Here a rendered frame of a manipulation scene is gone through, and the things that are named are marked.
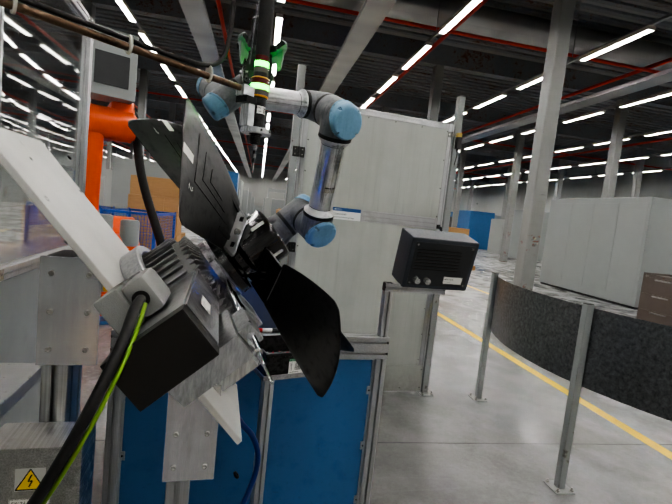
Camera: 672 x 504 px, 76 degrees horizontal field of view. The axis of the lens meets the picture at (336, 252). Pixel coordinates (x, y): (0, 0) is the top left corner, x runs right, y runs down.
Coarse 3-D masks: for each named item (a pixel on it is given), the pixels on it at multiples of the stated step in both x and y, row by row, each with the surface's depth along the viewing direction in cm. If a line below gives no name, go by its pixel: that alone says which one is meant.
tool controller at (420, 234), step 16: (400, 240) 156; (416, 240) 146; (432, 240) 148; (448, 240) 150; (464, 240) 153; (400, 256) 155; (416, 256) 148; (432, 256) 150; (448, 256) 151; (464, 256) 153; (400, 272) 154; (416, 272) 151; (432, 272) 152; (448, 272) 154; (464, 272) 155; (432, 288) 155; (448, 288) 157; (464, 288) 158
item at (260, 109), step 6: (258, 96) 98; (258, 102) 99; (264, 102) 100; (258, 108) 99; (264, 108) 100; (258, 114) 99; (264, 114) 100; (258, 120) 99; (258, 126) 99; (252, 138) 100; (258, 138) 100; (258, 144) 101
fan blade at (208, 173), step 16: (192, 112) 68; (192, 128) 67; (192, 144) 66; (208, 144) 72; (208, 160) 70; (192, 176) 64; (208, 176) 70; (224, 176) 77; (208, 192) 70; (224, 192) 77; (192, 208) 64; (208, 208) 71; (224, 208) 77; (192, 224) 65; (208, 224) 72; (224, 224) 79; (208, 240) 73; (224, 240) 80
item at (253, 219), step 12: (252, 216) 91; (264, 216) 91; (264, 228) 89; (240, 240) 88; (252, 240) 89; (264, 240) 89; (276, 240) 90; (216, 252) 87; (240, 252) 89; (252, 252) 89; (264, 252) 89; (288, 252) 94; (228, 264) 86; (240, 264) 90; (252, 264) 90; (240, 276) 88; (240, 288) 90
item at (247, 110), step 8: (248, 88) 96; (240, 96) 97; (248, 96) 96; (248, 104) 97; (240, 112) 98; (248, 112) 97; (240, 120) 98; (248, 120) 97; (248, 128) 98; (256, 128) 97; (264, 128) 98; (264, 136) 103
